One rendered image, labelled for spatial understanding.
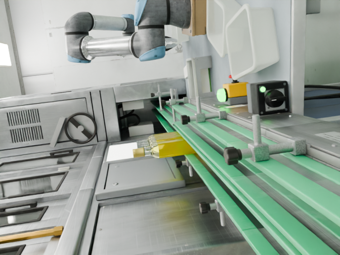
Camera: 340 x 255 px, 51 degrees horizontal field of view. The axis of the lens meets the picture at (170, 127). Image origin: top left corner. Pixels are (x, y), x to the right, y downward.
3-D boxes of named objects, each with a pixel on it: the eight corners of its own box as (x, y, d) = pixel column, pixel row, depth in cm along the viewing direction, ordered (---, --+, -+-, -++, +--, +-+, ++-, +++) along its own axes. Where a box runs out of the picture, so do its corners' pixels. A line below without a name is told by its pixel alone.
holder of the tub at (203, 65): (208, 111, 185) (194, 113, 184) (203, 57, 180) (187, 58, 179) (216, 114, 168) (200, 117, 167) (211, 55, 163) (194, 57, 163)
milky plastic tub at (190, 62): (206, 100, 184) (189, 102, 183) (202, 56, 180) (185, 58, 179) (215, 103, 167) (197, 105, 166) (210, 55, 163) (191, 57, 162)
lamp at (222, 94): (224, 100, 123) (216, 101, 122) (223, 87, 122) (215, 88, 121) (228, 101, 118) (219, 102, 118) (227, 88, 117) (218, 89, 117)
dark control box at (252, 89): (278, 109, 98) (248, 113, 97) (275, 79, 96) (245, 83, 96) (291, 112, 90) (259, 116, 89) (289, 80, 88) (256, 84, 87)
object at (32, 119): (122, 126, 314) (17, 140, 305) (116, 84, 308) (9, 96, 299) (121, 140, 246) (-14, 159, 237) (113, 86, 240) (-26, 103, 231)
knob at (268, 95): (282, 106, 89) (288, 107, 86) (265, 108, 89) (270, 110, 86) (281, 88, 89) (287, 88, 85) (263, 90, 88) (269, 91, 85)
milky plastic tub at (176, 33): (183, 14, 225) (169, 15, 224) (189, 11, 204) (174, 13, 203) (185, 42, 230) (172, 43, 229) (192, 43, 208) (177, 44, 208)
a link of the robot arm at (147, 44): (156, 24, 146) (58, 32, 172) (157, 61, 149) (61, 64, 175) (169, 25, 157) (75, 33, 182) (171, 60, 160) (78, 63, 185)
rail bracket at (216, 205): (250, 217, 94) (200, 225, 92) (248, 192, 93) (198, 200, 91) (255, 223, 90) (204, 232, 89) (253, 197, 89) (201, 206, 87)
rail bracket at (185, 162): (210, 171, 138) (176, 176, 137) (208, 154, 137) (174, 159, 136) (212, 174, 134) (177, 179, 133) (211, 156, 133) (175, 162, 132)
